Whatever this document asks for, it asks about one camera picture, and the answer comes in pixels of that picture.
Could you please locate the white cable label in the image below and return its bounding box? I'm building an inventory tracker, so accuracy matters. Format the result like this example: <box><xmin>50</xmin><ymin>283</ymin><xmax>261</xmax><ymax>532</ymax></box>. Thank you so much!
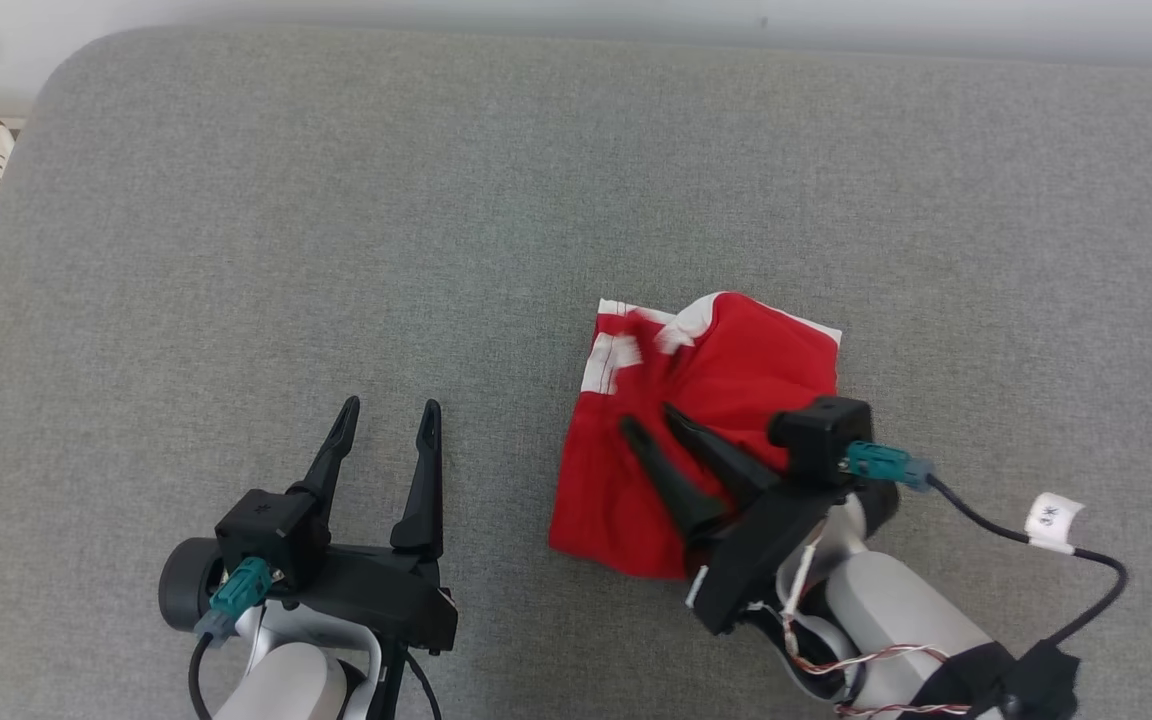
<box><xmin>1024</xmin><ymin>492</ymin><xmax>1086</xmax><ymax>554</ymax></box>

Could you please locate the black cable teal connector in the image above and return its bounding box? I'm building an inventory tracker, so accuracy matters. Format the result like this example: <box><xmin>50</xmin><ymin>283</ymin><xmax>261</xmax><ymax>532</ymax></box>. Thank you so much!
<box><xmin>844</xmin><ymin>440</ymin><xmax>1129</xmax><ymax>651</ymax></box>
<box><xmin>188</xmin><ymin>558</ymin><xmax>273</xmax><ymax>720</ymax></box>

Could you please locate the red white wire bundle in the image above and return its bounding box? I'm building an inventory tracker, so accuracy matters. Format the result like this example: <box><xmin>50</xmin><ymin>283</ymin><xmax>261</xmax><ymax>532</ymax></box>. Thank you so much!
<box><xmin>779</xmin><ymin>520</ymin><xmax>977</xmax><ymax>719</ymax></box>

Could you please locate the thin black cable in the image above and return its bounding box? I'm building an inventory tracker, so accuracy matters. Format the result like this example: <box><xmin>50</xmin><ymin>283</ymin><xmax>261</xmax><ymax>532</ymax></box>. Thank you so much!
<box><xmin>374</xmin><ymin>640</ymin><xmax>443</xmax><ymax>720</ymax></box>

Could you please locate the red shorts white stripe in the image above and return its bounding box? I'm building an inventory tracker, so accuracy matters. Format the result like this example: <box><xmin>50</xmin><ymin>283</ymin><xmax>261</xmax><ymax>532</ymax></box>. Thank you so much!
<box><xmin>548</xmin><ymin>291</ymin><xmax>843</xmax><ymax>581</ymax></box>

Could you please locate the grey fabric panel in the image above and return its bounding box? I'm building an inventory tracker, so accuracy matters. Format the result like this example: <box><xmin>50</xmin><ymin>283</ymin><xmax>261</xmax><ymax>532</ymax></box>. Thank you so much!
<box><xmin>0</xmin><ymin>25</ymin><xmax>1152</xmax><ymax>720</ymax></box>

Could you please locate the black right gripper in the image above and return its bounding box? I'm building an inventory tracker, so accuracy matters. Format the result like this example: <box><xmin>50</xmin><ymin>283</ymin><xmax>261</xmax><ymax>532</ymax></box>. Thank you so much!
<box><xmin>618</xmin><ymin>403</ymin><xmax>842</xmax><ymax>636</ymax></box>

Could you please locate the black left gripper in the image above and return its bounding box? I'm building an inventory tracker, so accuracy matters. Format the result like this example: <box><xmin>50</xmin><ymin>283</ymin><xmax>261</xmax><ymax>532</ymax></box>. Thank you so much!
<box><xmin>158</xmin><ymin>396</ymin><xmax>459</xmax><ymax>656</ymax></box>

